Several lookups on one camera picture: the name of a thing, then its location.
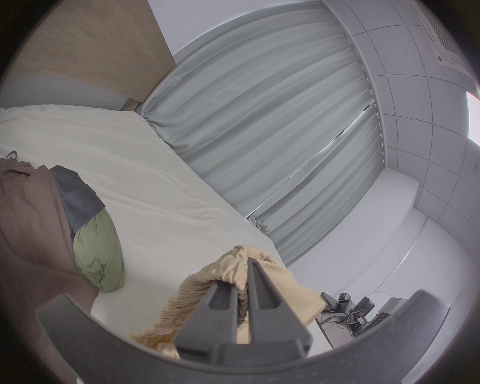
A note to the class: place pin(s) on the bed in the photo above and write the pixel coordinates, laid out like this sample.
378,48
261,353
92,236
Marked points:
131,168

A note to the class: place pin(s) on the beige shorts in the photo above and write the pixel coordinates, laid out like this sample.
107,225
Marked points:
277,285

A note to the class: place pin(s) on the white ceiling air vent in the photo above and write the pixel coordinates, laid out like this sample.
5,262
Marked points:
435,30

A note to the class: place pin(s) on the ceiling light panel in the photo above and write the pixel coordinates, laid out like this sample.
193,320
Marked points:
473,116

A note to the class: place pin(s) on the brown garment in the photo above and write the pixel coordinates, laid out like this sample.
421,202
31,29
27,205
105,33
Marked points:
30,225

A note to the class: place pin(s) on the black garment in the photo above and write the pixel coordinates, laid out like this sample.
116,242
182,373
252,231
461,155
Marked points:
75,198

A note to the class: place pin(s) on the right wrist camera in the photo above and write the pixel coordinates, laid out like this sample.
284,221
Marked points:
345,297

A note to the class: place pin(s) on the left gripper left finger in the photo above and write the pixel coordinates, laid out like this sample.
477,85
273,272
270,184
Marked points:
210,326

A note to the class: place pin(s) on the pale grey-green curtain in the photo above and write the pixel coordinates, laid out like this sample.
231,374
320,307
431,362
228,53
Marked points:
337,187
262,93

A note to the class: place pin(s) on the green garment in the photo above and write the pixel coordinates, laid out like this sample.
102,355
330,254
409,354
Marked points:
97,255

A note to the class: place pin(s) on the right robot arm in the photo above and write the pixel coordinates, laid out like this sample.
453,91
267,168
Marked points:
365,311

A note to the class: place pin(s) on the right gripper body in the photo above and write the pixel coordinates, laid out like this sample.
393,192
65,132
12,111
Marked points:
339,309

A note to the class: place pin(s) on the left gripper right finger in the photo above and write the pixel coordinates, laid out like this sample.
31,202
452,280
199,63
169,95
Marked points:
277,322

